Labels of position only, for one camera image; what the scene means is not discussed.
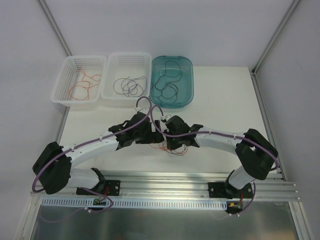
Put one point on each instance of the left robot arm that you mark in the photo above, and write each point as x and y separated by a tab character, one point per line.
56	167

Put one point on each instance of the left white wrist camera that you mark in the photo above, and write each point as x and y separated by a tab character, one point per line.
143	110

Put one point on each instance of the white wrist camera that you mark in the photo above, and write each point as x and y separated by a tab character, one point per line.
143	110
165	118

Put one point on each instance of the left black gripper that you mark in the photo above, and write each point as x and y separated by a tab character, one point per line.
153	135

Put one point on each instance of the white slotted cable duct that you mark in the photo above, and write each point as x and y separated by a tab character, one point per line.
131	203

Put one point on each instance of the left white perforated basket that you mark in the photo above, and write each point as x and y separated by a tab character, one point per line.
79	81

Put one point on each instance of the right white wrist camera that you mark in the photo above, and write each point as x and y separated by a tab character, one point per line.
165	118

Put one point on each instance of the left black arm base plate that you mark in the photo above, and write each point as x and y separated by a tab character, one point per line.
113	186

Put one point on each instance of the white perforated basket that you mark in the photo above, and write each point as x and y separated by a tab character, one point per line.
79	81
126	77

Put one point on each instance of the right white perforated basket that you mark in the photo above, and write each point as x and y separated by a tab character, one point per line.
126	77

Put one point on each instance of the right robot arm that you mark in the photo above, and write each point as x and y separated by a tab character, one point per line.
256	154

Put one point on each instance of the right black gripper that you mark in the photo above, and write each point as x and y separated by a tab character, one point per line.
170	141

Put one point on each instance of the aluminium mounting rail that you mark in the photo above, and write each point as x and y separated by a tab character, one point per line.
194	186

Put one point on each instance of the teal transparent plastic bin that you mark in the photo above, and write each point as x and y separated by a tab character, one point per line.
172	82

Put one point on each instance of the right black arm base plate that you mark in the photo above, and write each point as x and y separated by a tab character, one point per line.
216	190

